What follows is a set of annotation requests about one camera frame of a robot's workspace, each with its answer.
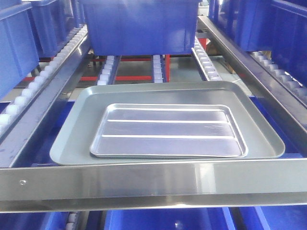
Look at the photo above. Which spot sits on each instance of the shelf divider rail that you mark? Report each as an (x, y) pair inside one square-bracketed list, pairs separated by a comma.
[(28, 131), (283, 105)]

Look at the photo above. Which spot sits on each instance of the blue bin shelf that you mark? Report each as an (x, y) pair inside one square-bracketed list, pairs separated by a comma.
[(18, 53), (279, 26), (141, 27)]

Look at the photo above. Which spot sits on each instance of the shelf roller track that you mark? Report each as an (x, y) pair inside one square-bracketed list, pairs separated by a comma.
[(290, 83), (19, 104)]

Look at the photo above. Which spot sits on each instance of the blue bin right upper shelf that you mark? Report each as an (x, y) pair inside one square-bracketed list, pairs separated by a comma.
[(279, 26)]

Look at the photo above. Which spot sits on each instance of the silver ribbed metal tray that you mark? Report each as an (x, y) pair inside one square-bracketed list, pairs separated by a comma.
[(135, 130)]

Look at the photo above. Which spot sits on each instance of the large grey plastic tray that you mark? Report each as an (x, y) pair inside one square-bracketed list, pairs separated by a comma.
[(73, 143)]

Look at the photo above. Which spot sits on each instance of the blue bin centre upper shelf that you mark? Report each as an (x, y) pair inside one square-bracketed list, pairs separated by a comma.
[(141, 27)]

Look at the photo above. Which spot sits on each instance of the blue bin left upper shelf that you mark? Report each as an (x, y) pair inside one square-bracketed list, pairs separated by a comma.
[(18, 53)]

